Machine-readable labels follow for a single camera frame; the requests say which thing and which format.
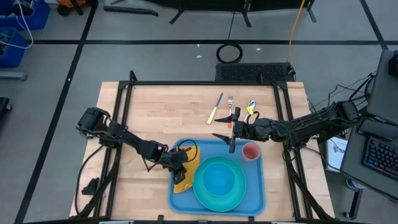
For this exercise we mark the grey desk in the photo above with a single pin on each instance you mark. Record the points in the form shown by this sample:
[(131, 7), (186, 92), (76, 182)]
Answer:
[(351, 158)]

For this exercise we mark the blue bowl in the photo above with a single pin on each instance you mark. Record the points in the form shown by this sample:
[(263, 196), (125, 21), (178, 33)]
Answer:
[(219, 179)]

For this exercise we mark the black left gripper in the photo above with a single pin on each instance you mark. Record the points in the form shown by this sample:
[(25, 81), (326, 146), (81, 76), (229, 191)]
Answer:
[(174, 160)]

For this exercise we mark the pink cup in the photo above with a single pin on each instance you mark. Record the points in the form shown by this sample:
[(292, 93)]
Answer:
[(251, 152)]

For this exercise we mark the black floor bar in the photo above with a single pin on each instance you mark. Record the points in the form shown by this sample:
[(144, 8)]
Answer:
[(130, 10)]

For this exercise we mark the orange and black machine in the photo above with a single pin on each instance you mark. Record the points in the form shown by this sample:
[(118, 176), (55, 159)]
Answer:
[(70, 3)]

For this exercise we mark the black backlit keyboard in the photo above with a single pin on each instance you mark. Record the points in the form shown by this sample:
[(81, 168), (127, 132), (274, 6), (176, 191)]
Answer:
[(381, 157)]

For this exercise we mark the teal plate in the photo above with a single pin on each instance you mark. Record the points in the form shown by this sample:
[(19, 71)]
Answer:
[(199, 186)]

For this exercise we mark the blue plastic tray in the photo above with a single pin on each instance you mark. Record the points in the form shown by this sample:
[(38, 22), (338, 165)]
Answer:
[(248, 186)]

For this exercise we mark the yellow tag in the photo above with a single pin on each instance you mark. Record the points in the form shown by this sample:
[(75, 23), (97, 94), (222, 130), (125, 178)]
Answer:
[(249, 110)]

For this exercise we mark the grey floor bar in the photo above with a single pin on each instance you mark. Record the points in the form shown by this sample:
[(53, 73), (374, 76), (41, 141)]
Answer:
[(12, 75)]

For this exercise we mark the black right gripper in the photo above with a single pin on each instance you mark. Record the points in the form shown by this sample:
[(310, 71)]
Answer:
[(245, 130)]

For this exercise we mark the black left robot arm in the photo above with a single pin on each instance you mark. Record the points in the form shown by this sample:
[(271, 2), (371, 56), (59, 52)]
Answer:
[(124, 137)]

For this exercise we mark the yellow cloth napkin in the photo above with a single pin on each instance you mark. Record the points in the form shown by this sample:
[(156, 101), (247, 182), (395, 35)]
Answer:
[(194, 168)]

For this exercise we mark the black aluminium table frame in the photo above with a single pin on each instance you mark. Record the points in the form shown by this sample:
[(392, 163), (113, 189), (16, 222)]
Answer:
[(202, 83)]

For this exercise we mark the grey laptop lid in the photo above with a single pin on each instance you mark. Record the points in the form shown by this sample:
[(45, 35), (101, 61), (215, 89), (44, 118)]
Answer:
[(384, 90)]

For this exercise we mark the black chair base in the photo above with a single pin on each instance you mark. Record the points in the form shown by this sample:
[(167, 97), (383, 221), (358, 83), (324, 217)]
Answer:
[(4, 104)]

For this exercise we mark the blue plastic storage bin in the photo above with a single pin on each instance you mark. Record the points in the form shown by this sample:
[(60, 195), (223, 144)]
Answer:
[(12, 53), (37, 18)]

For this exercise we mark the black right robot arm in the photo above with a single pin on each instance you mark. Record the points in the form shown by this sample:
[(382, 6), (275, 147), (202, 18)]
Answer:
[(311, 124)]

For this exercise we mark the white paper sheet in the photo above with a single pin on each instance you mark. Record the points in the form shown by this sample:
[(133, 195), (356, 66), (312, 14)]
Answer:
[(337, 152)]

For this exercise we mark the black clamp bracket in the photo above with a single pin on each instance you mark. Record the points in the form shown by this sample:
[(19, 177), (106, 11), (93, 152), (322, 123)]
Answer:
[(91, 186)]

